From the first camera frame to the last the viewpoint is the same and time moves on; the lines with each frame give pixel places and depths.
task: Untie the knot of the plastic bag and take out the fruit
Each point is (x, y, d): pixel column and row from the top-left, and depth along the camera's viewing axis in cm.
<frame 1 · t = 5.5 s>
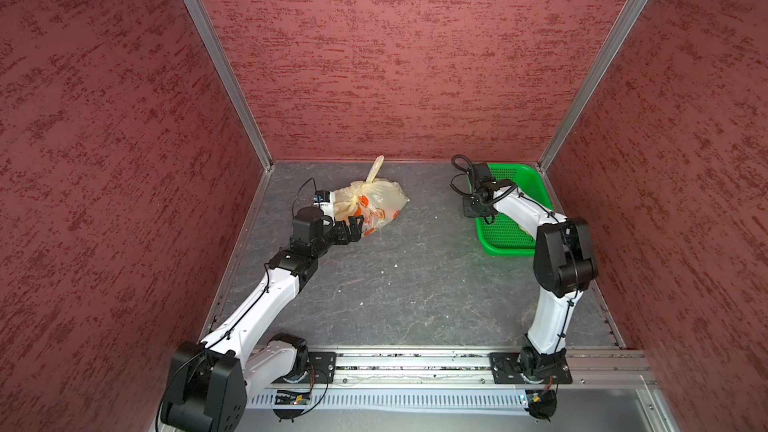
left hand: (350, 223, 83), fingers open
right hand: (473, 213, 98), fingers closed
printed translucent plastic bag: (377, 201, 99), point 10 cm above the table
green plastic basket: (500, 236, 91), point 9 cm above the table

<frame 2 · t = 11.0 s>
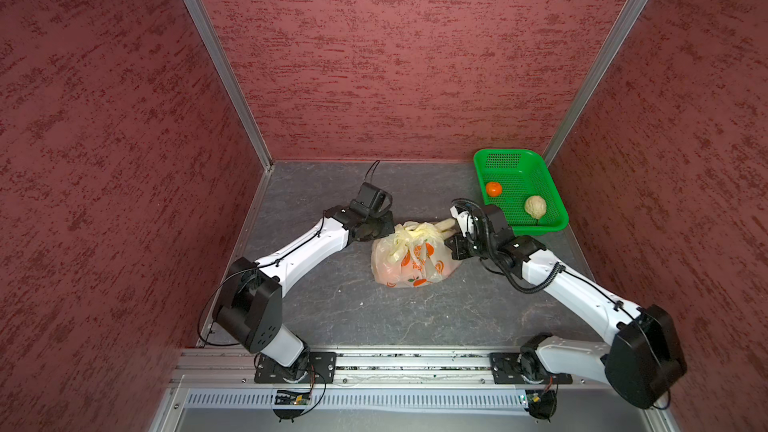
left hand: (390, 232, 85), fingers closed
right hand: (445, 247, 82), fingers closed
printed translucent plastic bag: (415, 254, 85), point 11 cm above the table
green plastic basket: (519, 182, 116), point 2 cm above the table
small orange tangerine: (494, 189, 109), point 5 cm above the table
beige bumpy round fruit: (535, 206, 102), point 7 cm above the table

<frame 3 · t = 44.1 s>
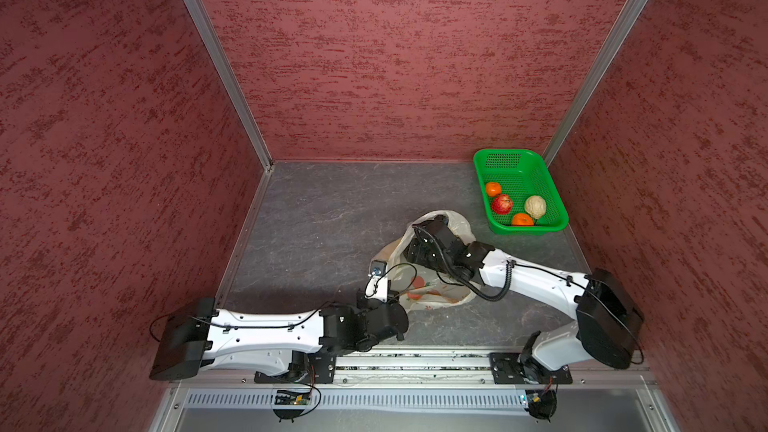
left hand: (390, 289, 76), fingers closed
right hand: (412, 261, 84), fingers open
printed translucent plastic bag: (417, 288, 89), on the table
red apple: (502, 204, 103), point 7 cm above the table
large orange: (522, 219, 100), point 6 cm above the table
the other named things where they were.

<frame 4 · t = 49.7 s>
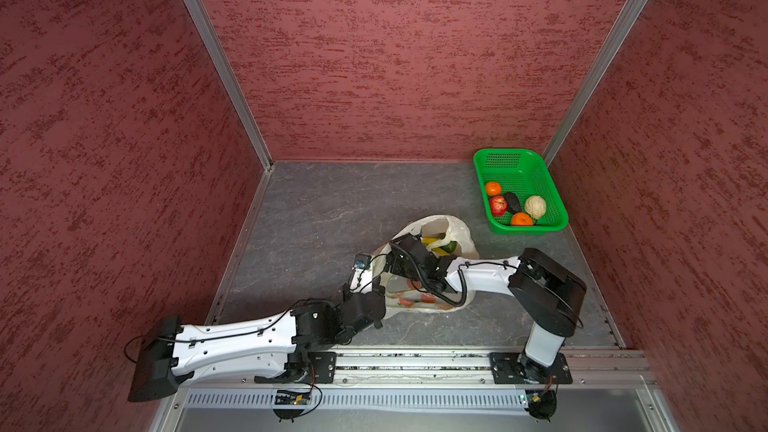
left hand: (379, 285, 76), fingers closed
right hand: (388, 268, 89), fingers open
dark avocado: (513, 203, 105), point 5 cm above the table
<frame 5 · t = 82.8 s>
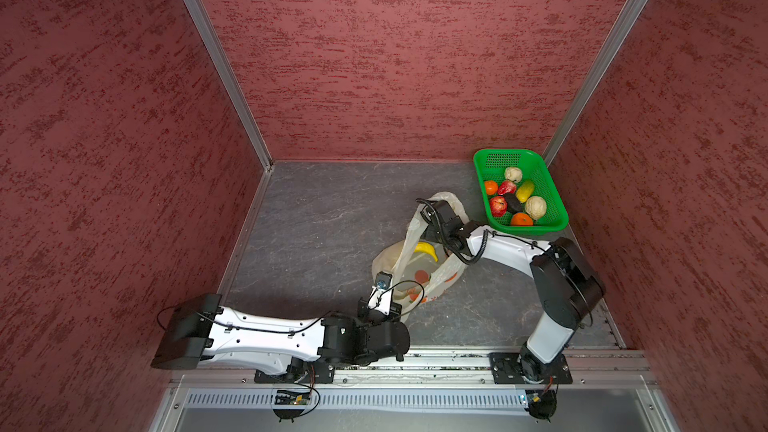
left hand: (392, 297, 75), fingers closed
right hand: (431, 234, 94), fingers open
printed translucent plastic bag: (423, 263, 94), on the table
red strawberry: (507, 186, 111), point 5 cm above the table
yellow green mango: (524, 190, 109), point 6 cm above the table
the other named things where they were.

